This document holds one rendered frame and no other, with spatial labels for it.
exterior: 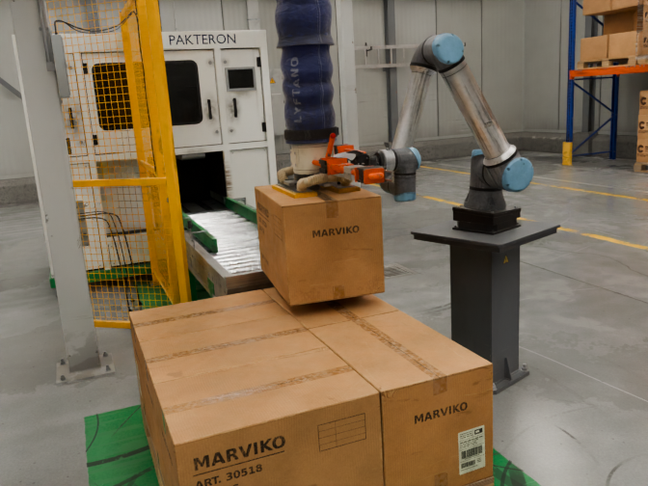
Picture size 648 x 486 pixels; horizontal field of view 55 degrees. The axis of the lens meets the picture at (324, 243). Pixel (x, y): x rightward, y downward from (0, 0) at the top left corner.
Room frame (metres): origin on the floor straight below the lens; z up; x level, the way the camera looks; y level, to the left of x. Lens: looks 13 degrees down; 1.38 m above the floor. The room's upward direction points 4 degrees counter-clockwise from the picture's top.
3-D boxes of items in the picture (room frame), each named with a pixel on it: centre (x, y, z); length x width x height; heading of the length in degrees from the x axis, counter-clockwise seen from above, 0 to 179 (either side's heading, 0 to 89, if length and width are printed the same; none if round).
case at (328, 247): (2.67, 0.04, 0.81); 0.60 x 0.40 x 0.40; 15
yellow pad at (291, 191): (2.66, 0.12, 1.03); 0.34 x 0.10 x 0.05; 19
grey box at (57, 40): (3.30, 1.27, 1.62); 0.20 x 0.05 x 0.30; 22
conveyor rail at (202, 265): (3.91, 0.88, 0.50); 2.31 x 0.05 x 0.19; 22
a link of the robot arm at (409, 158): (2.57, -0.35, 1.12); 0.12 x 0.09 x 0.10; 112
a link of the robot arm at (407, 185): (2.58, -0.35, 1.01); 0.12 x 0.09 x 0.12; 16
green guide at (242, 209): (4.46, 0.46, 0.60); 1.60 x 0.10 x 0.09; 22
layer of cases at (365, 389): (2.20, 0.18, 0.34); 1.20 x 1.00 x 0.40; 22
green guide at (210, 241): (4.26, 0.96, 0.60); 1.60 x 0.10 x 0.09; 22
